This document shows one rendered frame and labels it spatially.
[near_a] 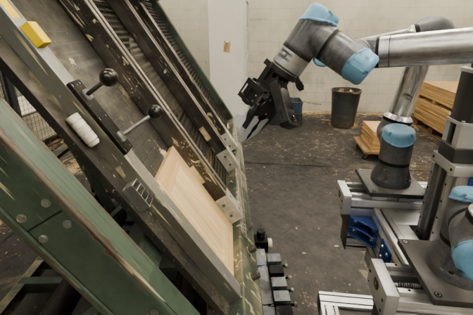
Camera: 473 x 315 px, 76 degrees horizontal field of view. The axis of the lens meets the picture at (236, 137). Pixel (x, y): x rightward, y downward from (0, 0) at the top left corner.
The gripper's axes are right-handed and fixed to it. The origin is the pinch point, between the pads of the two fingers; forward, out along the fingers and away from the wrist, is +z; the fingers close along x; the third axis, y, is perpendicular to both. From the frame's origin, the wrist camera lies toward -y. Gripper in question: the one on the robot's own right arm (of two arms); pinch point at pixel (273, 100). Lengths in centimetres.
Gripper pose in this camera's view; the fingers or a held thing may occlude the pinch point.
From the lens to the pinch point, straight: 145.9
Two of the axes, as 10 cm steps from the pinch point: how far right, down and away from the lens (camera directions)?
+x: -1.2, 3.9, -9.1
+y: -8.7, -4.8, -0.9
